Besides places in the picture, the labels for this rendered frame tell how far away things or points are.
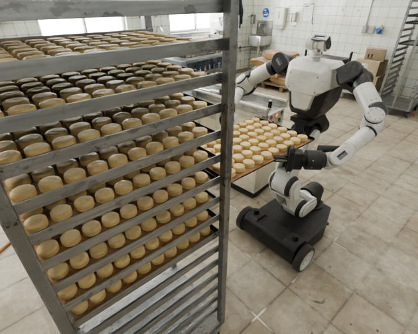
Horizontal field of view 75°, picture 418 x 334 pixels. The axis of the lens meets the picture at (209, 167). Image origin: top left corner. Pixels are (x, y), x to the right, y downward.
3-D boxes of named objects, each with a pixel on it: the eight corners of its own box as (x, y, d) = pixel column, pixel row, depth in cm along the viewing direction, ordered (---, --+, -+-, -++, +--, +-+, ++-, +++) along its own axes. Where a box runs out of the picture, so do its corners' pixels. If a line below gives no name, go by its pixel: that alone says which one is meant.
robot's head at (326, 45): (318, 44, 145) (316, 32, 139) (333, 46, 139) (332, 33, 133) (311, 52, 144) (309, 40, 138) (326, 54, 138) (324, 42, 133)
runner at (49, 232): (220, 156, 97) (221, 148, 96) (225, 159, 95) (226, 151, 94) (15, 244, 62) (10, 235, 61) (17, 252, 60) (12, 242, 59)
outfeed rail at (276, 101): (145, 71, 344) (144, 65, 340) (147, 71, 345) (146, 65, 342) (286, 107, 225) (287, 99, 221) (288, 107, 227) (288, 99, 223)
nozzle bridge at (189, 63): (160, 95, 257) (156, 57, 239) (212, 81, 302) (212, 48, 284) (183, 102, 238) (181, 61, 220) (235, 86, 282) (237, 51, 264)
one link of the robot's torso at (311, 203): (293, 197, 223) (296, 184, 216) (315, 209, 210) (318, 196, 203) (278, 208, 212) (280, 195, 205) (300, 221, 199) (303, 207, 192)
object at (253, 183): (200, 173, 294) (198, 91, 247) (221, 162, 315) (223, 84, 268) (253, 201, 253) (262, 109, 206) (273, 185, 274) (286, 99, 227)
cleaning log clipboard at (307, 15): (312, 24, 556) (316, 2, 535) (312, 25, 555) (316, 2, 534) (300, 24, 573) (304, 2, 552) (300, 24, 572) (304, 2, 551)
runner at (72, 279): (219, 195, 107) (219, 189, 105) (224, 199, 105) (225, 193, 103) (41, 292, 72) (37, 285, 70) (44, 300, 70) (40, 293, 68)
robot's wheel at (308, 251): (298, 268, 194) (312, 244, 193) (304, 272, 191) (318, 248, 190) (287, 268, 179) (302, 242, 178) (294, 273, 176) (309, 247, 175)
